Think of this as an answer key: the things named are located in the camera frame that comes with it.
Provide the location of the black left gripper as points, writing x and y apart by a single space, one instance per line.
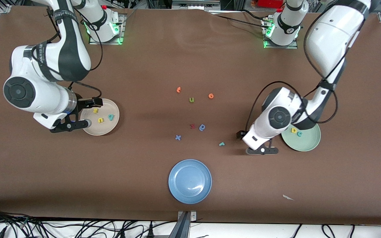
239 135

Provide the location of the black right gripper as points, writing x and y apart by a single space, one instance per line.
84 103

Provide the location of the yellow letter u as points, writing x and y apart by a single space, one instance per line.
100 121

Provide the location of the teal letter g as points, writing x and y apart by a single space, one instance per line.
111 117

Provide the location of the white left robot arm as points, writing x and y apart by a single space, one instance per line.
332 33

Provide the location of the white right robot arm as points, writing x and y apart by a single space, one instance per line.
61 49

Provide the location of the beige brown plate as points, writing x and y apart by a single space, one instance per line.
107 127

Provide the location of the blue letter e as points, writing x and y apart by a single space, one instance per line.
202 127

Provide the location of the blue plate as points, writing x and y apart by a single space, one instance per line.
190 181

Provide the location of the green plate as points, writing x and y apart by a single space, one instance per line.
309 142

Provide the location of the white paper scrap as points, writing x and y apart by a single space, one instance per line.
288 197

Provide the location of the brown table cover sheet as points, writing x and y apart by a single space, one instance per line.
190 59

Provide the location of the black power plug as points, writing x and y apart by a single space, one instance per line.
150 231
122 234

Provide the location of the red box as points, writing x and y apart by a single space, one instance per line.
270 3

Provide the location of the grey metal box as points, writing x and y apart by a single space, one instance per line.
195 4

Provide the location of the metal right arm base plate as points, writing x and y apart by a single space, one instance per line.
93 42

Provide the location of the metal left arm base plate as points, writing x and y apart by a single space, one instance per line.
293 46

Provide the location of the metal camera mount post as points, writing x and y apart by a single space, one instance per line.
182 228

